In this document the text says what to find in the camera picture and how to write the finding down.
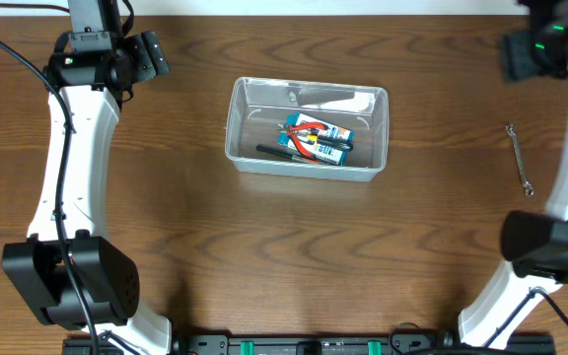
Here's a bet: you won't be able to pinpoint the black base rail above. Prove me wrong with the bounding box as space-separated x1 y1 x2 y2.
61 330 557 355

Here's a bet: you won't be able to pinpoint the blue white cardboard box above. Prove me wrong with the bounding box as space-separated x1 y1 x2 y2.
278 112 354 166

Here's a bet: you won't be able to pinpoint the black yellow screwdriver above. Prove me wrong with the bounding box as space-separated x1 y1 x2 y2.
307 135 353 152

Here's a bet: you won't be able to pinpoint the silver wrench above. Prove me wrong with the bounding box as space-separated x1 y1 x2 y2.
506 124 534 197

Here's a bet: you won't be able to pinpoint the red handled pliers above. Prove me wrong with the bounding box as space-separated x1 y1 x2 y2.
278 122 329 164

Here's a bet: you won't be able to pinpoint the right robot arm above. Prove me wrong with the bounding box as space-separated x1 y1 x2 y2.
458 0 568 353

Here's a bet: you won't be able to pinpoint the clear plastic container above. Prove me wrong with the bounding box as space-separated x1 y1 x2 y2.
225 77 390 181

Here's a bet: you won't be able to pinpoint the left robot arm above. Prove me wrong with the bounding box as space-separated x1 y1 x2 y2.
2 0 173 354

